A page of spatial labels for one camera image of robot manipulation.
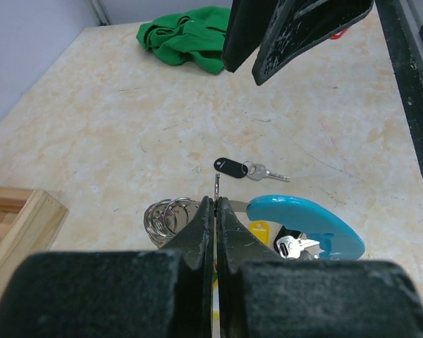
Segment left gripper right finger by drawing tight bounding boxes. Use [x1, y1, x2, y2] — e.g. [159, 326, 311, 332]
[216, 197, 286, 337]

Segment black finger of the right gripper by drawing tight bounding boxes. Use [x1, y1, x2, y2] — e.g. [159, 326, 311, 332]
[252, 0, 374, 86]

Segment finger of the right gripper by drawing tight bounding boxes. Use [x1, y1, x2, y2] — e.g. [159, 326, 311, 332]
[222, 0, 278, 73]

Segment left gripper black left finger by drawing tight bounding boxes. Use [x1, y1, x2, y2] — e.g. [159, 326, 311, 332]
[162, 196, 214, 337]

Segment red tagged key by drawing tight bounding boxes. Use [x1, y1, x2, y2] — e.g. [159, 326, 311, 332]
[330, 28, 348, 40]

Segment large metal keyring with keys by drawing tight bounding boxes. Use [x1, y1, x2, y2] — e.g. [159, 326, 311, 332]
[143, 194, 365, 260]

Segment green cloth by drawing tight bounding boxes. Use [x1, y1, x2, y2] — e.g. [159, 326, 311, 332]
[136, 6, 231, 75]

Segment wooden rack tray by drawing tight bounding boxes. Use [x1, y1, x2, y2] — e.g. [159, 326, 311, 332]
[0, 187, 68, 297]

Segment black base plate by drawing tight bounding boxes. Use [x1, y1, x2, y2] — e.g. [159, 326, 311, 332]
[375, 1, 423, 178]

